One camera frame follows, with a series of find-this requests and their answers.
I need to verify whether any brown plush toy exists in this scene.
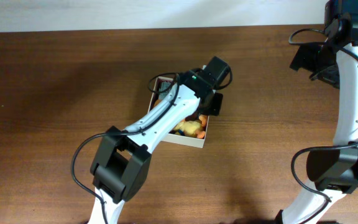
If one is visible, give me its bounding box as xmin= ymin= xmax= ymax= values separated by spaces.
xmin=150 ymin=99 xmax=199 ymax=121

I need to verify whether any cream plush mouse toy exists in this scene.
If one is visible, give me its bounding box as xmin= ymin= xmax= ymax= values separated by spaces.
xmin=173 ymin=114 xmax=208 ymax=139

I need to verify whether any white box with maroon interior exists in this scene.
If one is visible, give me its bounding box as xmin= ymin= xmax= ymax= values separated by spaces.
xmin=148 ymin=77 xmax=209 ymax=148

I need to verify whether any yellow and grey toy truck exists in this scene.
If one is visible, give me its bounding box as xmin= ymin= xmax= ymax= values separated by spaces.
xmin=157 ymin=82 xmax=174 ymax=94

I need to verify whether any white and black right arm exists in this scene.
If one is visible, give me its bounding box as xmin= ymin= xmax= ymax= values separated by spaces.
xmin=275 ymin=0 xmax=358 ymax=223

